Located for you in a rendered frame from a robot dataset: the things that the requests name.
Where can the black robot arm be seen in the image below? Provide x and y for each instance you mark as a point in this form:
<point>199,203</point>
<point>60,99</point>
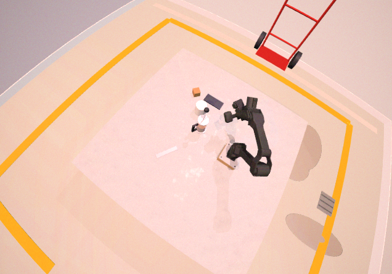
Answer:
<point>255,119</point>

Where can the white cylinder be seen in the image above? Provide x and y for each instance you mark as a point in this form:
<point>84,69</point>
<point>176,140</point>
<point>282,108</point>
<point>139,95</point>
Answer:
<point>199,108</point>

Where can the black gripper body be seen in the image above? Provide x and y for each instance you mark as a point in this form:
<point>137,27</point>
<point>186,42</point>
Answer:
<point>229,116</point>

